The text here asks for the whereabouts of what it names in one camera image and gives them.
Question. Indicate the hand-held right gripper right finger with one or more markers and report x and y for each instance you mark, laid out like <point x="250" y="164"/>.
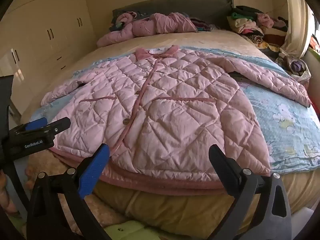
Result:
<point x="222" y="167"/>

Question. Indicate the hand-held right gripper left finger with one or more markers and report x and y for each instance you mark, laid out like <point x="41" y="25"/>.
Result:
<point x="96" y="167"/>

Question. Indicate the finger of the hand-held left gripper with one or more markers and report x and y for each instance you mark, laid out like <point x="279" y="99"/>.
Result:
<point x="37" y="123"/>
<point x="61" y="124"/>

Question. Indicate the pink quilted jacket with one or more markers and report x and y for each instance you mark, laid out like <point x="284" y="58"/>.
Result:
<point x="175" y="105"/>

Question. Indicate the bag of clothes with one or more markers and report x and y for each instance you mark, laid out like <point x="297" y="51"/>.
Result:
<point x="296" y="67"/>

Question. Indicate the pile of folded clothes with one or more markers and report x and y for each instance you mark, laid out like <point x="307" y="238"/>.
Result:
<point x="250" y="25"/>

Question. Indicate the peach plush blanket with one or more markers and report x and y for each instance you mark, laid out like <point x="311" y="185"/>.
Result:
<point x="50" y="162"/>

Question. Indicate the yellow-green cloth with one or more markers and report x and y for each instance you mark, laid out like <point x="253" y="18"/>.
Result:
<point x="135" y="231"/>

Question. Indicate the blue cartoon printed blanket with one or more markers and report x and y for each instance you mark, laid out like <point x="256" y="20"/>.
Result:
<point x="275" y="110"/>

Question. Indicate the cream wardrobe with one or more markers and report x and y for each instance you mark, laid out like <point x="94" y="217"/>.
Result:
<point x="50" y="30"/>

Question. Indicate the crumpled pink padded garment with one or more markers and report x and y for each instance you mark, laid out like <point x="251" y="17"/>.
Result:
<point x="145" y="26"/>

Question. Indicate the bed with beige sheet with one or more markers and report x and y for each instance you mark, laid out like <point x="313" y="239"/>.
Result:
<point x="180" y="38"/>

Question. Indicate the dark printed pillow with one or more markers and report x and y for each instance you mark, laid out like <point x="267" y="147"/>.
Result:
<point x="140" y="13"/>

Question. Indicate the striped cloth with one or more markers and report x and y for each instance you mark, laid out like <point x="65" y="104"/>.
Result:
<point x="202" y="25"/>

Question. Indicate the grey headboard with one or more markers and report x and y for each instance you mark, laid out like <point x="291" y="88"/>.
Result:
<point x="175" y="6"/>

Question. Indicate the cream curtain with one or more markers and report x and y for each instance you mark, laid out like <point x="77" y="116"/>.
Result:
<point x="297" y="17"/>

